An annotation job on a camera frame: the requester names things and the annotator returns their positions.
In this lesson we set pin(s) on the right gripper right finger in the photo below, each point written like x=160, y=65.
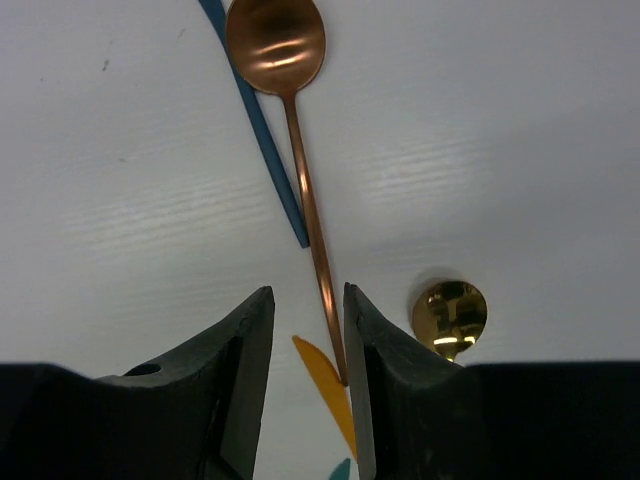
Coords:
x=416, y=414

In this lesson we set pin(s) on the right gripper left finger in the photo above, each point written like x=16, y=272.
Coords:
x=195, y=411

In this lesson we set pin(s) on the gold spoon blue handle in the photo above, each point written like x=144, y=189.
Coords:
x=449, y=316

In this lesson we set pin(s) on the copper metal spoon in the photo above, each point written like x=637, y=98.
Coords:
x=279, y=47

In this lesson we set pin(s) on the blue plastic knife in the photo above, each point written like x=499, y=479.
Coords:
x=216, y=14

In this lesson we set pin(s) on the teal plastic knife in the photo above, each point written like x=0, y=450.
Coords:
x=342, y=470

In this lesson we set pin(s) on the orange plastic knife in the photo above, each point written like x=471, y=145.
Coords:
x=330, y=387

